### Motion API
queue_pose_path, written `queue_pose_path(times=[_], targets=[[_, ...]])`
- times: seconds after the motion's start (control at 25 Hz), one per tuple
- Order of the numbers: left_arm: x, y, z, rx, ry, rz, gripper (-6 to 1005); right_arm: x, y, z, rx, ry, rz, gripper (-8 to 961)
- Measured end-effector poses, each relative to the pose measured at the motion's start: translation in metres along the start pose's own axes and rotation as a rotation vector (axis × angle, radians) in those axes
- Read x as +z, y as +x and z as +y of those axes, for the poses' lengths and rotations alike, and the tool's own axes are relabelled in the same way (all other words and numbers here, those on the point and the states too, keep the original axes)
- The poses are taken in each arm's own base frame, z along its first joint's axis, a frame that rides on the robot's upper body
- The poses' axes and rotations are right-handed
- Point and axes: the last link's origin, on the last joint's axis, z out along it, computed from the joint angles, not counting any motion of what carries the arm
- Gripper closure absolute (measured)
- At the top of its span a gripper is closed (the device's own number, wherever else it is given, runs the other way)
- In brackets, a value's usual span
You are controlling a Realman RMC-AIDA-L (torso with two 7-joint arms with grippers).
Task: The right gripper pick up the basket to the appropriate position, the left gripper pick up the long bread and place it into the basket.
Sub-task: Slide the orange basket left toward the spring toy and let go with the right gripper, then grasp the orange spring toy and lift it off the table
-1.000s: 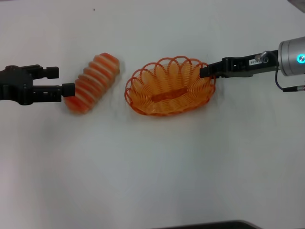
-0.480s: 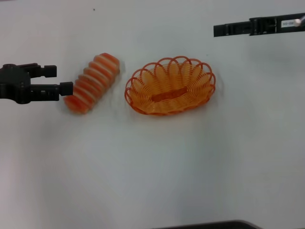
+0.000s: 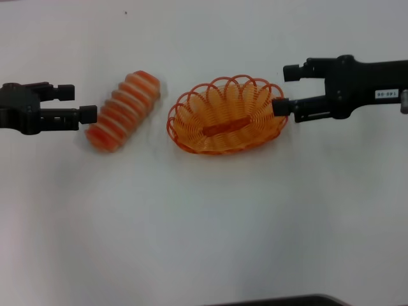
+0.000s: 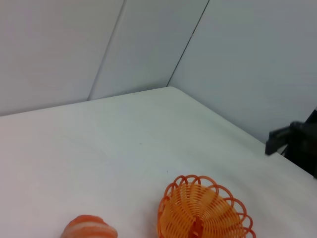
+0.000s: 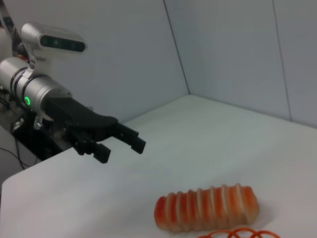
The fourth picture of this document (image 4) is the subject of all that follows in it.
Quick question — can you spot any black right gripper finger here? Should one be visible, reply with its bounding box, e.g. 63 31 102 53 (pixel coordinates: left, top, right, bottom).
264 125 292 156

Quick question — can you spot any orange plastic wire basket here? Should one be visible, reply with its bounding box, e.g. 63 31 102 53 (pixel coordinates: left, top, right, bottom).
157 174 257 238

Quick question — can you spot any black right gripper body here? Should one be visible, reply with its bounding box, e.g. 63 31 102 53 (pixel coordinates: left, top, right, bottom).
284 106 317 179

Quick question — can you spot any orange white striped bread loaf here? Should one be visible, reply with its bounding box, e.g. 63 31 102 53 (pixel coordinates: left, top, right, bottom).
60 214 119 238

